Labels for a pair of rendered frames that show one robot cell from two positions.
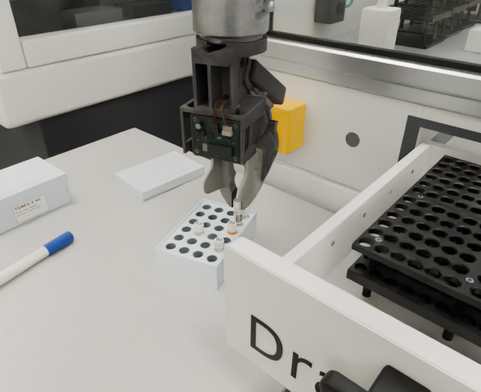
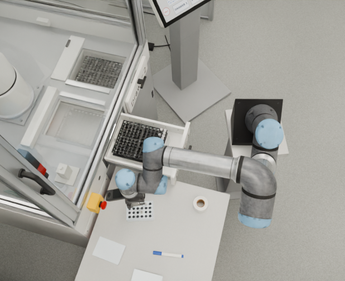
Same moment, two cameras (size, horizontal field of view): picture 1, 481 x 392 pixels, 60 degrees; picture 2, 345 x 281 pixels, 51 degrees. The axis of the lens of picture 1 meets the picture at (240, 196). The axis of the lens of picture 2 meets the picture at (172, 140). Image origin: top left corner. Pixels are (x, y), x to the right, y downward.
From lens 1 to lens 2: 1.49 m
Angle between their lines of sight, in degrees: 69
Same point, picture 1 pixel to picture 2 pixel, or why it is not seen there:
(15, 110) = not seen: outside the picture
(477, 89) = (105, 143)
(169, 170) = (108, 246)
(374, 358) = not seen: hidden behind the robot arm
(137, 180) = (119, 252)
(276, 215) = (116, 202)
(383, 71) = (97, 164)
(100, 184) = (122, 269)
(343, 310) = not seen: hidden behind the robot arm
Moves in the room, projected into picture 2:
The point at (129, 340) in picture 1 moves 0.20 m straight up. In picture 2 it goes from (175, 212) to (174, 201)
